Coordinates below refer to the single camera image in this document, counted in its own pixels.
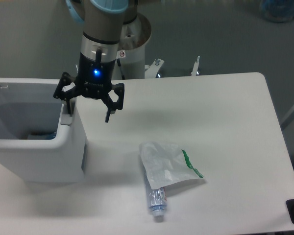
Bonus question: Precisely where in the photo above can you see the white metal base frame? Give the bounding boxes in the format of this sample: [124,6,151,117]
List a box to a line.
[74,55,201,79]

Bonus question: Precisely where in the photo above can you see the crumpled white plastic bag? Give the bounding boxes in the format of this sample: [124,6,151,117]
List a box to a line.
[139,141,204,189]

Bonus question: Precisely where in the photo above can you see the clear plastic bottle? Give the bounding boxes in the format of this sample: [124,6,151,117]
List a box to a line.
[143,168,167,223]

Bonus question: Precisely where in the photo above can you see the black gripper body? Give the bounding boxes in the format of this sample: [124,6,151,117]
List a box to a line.
[74,53,115,100]

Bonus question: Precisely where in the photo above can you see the blue bag in background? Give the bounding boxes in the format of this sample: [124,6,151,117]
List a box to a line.
[259,0,294,23]

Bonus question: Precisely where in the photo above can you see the white plastic trash can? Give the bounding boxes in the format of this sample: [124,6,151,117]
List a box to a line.
[0,78,87,183]

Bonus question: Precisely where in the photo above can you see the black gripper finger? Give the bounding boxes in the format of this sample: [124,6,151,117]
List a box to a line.
[100,82,125,123]
[53,72,81,115]

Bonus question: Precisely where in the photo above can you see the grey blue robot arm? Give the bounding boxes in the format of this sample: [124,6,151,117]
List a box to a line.
[53,0,129,122]

